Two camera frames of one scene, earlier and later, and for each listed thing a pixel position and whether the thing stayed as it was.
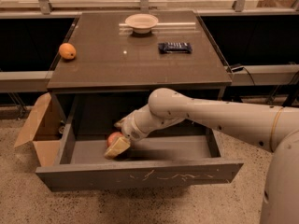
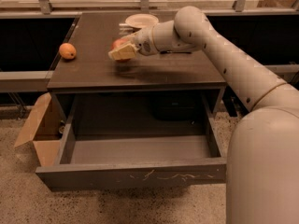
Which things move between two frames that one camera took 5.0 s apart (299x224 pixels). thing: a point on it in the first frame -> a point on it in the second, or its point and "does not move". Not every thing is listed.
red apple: [112, 137] -> [117, 43]
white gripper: [130, 129] -> [144, 42]
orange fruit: [67, 51] does not move
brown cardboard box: [44, 128] does not move
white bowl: [141, 22] does not move
